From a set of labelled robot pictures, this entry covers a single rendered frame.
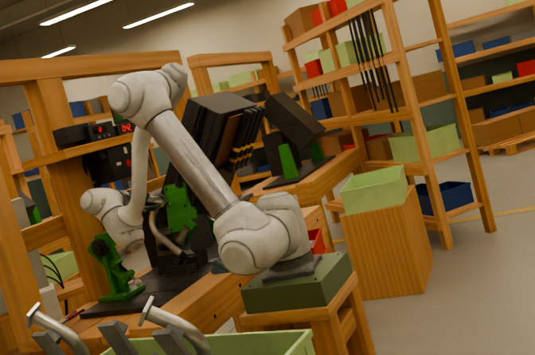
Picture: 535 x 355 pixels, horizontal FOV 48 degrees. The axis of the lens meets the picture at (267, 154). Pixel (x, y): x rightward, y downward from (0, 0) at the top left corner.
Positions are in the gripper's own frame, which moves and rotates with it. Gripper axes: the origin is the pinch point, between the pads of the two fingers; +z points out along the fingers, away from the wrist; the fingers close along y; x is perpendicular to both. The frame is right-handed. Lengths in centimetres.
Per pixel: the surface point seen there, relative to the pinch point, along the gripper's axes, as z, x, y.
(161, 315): -111, -37, -88
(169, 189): 4.3, -6.4, 0.5
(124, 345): -108, -23, -82
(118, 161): -5.8, -3.9, 24.4
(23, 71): -44, -22, 58
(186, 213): 4.4, -3.5, -13.6
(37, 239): -36, 31, 16
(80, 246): -18.7, 30.4, 8.8
